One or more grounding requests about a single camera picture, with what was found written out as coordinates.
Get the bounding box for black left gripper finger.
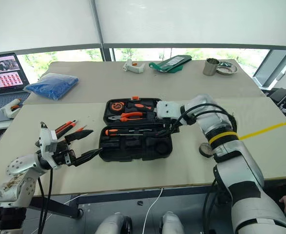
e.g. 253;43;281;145
73;147;104;167
64;129;95;144

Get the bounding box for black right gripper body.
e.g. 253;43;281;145
161;117;180;135

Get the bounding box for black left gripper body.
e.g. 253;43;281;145
51;140;76;168

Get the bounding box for red black screwdriver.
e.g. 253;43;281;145
56;120;78;135
55;119;73;133

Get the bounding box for black plastic tool case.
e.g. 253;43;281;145
98;96;174;163

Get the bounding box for orange black utility knife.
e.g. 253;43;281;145
126;102;153;111

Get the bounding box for orange black tape measure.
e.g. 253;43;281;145
108;101;126;113

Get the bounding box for blue plastic bag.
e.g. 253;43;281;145
23;72;80;101

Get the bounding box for green flat pouch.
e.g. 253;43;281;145
148;54;193;73

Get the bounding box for white handheld device on table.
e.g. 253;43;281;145
122;58;147;74

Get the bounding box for metal cup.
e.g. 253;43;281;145
202;58;221;77

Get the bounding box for white glue gun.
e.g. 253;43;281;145
0;97;23;119

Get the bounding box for grey rounded robot knee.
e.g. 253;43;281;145
95;212;133;234
159;211;185;234

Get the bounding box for round metal dish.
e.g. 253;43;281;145
215;63;238;76

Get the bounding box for open laptop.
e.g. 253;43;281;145
0;53;32;124

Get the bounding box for black office chair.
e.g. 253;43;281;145
261;87;286;118

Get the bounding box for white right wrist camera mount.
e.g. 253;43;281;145
155;100;183;120

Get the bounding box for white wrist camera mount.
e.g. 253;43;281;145
155;100;183;120
37;123;59;169

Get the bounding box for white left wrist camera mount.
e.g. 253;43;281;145
37;123;59;169

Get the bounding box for orange handled pliers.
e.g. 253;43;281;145
107;111;148;123

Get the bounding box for orange handled screwdriver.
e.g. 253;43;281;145
104;129;144;137

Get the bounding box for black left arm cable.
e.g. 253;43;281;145
37;167;54;234

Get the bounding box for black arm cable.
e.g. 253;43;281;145
37;167;54;234
166;103;238;137

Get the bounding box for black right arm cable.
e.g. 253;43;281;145
166;103;238;137

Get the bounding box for thin white cable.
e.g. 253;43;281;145
30;193;89;234

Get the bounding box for black table frame brace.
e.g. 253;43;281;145
27;195;84;219

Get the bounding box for thick white cable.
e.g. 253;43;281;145
142;187;164;234

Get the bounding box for yellow strap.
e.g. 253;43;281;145
209;117;286;145

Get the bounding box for grey window frame post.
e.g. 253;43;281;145
91;0;116;62

